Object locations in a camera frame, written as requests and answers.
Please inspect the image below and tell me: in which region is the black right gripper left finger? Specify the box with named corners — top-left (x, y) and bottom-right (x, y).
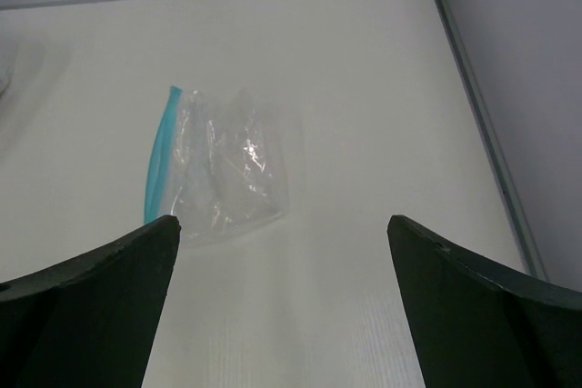
top-left (1, 215), bottom-right (181, 387)

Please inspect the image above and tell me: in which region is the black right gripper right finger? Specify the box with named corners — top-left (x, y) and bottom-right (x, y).
top-left (387, 215), bottom-right (581, 387)

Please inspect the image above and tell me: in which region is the clear zip top bag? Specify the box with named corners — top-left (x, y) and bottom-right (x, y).
top-left (143, 86), bottom-right (289, 245)

